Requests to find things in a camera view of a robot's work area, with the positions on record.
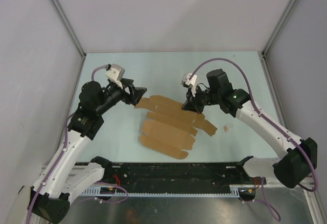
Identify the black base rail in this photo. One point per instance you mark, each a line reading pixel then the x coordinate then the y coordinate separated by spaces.
pixel 155 175

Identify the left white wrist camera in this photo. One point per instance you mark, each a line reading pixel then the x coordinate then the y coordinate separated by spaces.
pixel 114 74

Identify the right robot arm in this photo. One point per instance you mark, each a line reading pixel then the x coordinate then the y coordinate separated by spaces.
pixel 297 157

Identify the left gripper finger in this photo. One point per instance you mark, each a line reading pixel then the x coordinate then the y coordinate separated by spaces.
pixel 136 94
pixel 126 82

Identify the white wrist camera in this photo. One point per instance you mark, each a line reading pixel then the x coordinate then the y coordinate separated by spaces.
pixel 190 81
pixel 114 74

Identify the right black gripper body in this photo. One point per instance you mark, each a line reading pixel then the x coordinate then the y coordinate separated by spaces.
pixel 208 97

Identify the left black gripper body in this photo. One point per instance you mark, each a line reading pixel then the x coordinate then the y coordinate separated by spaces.
pixel 113 95

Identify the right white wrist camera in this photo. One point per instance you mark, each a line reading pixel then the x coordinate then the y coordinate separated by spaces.
pixel 190 81

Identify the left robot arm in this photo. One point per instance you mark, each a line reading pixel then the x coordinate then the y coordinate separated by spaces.
pixel 52 195

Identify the brown cardboard box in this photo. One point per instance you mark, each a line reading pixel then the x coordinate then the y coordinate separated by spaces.
pixel 170 130

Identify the aluminium frame rail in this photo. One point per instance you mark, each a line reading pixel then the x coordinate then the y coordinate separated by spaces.
pixel 308 181

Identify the grey slotted cable duct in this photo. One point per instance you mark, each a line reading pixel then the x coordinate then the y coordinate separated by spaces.
pixel 187 191

